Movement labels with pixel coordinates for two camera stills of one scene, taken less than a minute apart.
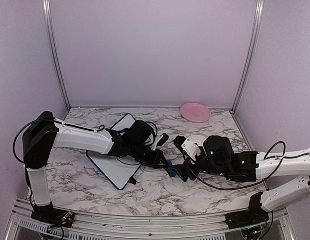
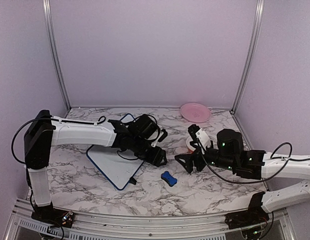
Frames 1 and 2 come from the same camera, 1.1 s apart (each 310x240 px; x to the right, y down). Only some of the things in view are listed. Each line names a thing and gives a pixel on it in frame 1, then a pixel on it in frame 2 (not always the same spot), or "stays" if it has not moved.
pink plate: [195, 112] stays
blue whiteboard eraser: [172, 172] → [166, 176]
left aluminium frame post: [51, 41] stays
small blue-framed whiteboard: [119, 173] stays
